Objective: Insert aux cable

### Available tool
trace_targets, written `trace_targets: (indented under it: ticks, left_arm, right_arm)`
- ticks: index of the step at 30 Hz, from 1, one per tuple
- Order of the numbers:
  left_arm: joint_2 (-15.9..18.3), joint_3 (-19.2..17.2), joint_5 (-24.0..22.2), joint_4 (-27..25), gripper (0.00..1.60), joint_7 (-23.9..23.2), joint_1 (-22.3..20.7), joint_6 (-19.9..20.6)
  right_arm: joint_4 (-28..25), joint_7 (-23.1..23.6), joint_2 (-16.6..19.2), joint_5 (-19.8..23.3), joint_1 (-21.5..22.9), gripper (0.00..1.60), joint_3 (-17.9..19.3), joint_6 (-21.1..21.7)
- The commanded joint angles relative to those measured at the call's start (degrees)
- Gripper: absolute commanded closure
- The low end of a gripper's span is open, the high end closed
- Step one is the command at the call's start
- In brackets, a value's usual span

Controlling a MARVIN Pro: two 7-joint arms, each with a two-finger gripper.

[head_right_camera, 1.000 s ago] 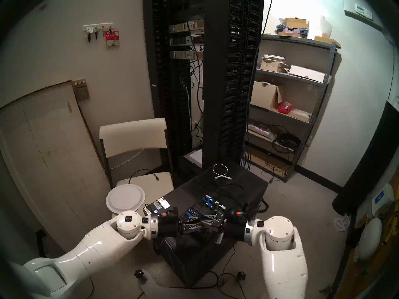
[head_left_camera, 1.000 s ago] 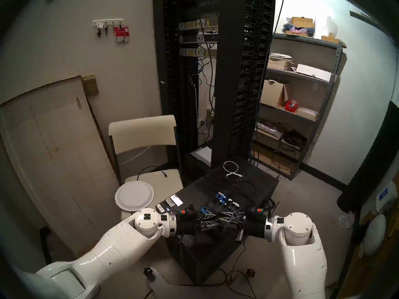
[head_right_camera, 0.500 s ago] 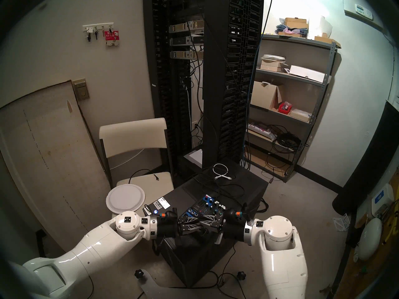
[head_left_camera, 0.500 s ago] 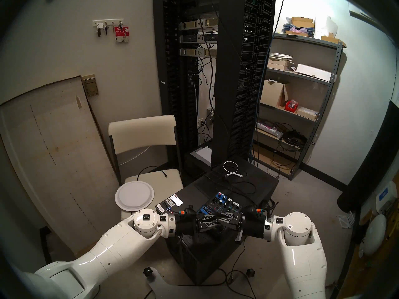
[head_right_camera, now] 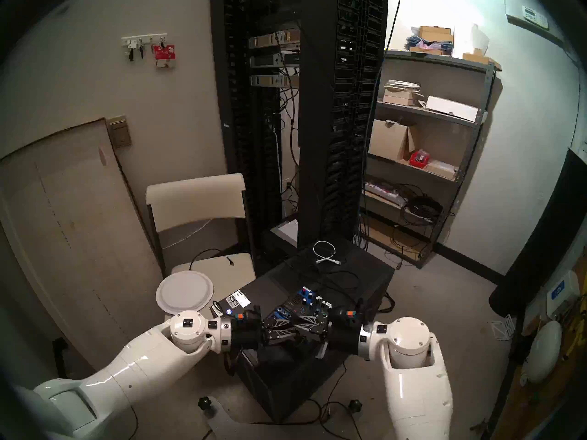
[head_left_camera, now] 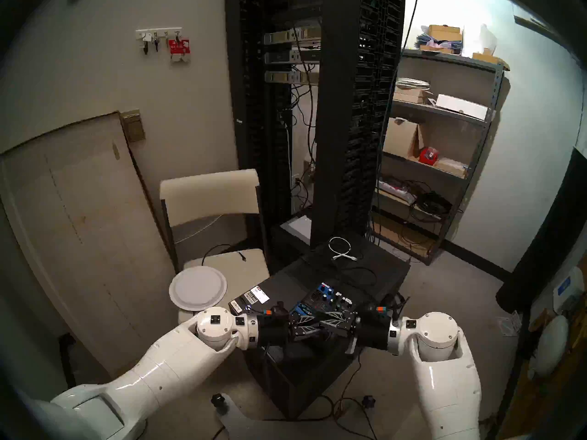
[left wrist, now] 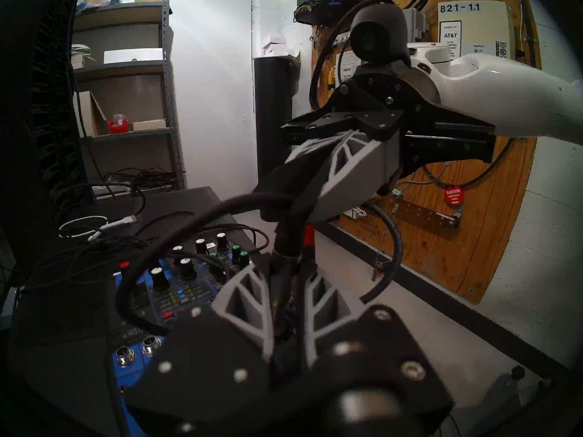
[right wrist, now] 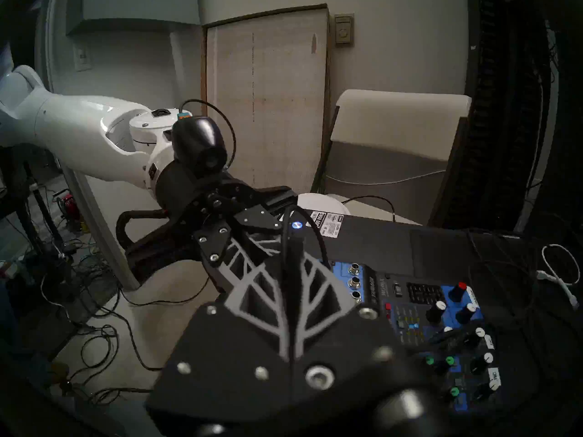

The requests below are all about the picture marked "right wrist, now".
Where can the red black floor device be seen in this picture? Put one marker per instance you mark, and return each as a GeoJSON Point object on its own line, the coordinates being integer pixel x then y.
{"type": "Point", "coordinates": [69, 207]}

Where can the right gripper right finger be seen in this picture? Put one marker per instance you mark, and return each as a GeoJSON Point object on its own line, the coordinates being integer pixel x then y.
{"type": "Point", "coordinates": [346, 345]}

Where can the blue black audio mixer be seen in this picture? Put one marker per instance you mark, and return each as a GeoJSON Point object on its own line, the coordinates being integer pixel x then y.
{"type": "Point", "coordinates": [410, 313]}

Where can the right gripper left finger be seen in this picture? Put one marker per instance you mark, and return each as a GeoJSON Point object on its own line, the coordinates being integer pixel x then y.
{"type": "Point", "coordinates": [218, 349]}

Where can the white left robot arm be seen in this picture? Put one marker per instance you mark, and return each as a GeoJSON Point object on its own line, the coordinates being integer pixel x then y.
{"type": "Point", "coordinates": [82, 122]}

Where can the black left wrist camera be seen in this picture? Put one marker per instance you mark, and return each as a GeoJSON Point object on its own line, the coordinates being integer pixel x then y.
{"type": "Point", "coordinates": [200, 142]}

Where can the cream folding chair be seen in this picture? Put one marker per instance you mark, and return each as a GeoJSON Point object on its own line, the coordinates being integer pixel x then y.
{"type": "Point", "coordinates": [396, 122]}

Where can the white wall outlet plate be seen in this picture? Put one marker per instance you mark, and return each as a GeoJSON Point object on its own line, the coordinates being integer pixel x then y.
{"type": "Point", "coordinates": [82, 57]}

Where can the beige leaning board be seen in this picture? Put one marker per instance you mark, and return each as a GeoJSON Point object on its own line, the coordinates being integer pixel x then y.
{"type": "Point", "coordinates": [268, 99]}

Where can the grey wall cabinet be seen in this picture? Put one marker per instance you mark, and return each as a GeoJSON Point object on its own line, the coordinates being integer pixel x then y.
{"type": "Point", "coordinates": [136, 8]}

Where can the beige wall switch plate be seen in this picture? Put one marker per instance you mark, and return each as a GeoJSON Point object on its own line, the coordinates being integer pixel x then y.
{"type": "Point", "coordinates": [344, 29]}

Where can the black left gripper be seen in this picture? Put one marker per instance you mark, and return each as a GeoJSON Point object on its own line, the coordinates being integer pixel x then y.
{"type": "Point", "coordinates": [182, 199]}

